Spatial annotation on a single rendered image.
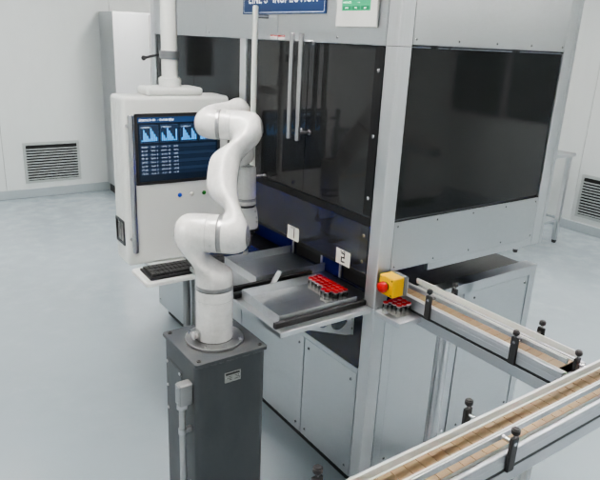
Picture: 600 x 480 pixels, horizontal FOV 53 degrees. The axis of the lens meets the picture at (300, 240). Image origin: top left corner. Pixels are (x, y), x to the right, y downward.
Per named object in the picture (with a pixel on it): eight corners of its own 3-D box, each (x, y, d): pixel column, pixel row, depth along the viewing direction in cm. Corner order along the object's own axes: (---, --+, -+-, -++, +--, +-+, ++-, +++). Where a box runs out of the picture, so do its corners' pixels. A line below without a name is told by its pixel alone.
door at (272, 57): (246, 170, 285) (249, 38, 266) (303, 191, 249) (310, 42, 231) (245, 170, 285) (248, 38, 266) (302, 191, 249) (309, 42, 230)
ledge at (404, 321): (402, 307, 228) (402, 302, 228) (427, 320, 218) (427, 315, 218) (374, 314, 221) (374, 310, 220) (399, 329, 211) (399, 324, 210)
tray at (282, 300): (314, 281, 244) (315, 273, 243) (355, 305, 224) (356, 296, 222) (241, 298, 225) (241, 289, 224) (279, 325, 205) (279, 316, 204)
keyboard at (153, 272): (221, 256, 288) (221, 251, 287) (234, 266, 277) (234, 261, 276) (139, 270, 266) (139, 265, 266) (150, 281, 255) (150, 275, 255)
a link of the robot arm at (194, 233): (229, 295, 186) (230, 221, 179) (170, 290, 187) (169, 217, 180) (236, 280, 198) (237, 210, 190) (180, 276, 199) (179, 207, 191)
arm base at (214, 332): (201, 358, 185) (200, 304, 180) (175, 333, 200) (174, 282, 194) (253, 343, 196) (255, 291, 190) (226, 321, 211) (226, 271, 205)
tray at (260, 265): (290, 251, 276) (290, 245, 275) (324, 270, 256) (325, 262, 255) (224, 264, 257) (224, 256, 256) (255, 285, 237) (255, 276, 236)
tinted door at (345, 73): (304, 191, 249) (310, 42, 230) (373, 218, 216) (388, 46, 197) (302, 191, 249) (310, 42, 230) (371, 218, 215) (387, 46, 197)
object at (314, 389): (282, 287, 463) (287, 174, 435) (508, 427, 304) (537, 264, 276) (159, 314, 407) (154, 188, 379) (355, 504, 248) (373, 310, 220)
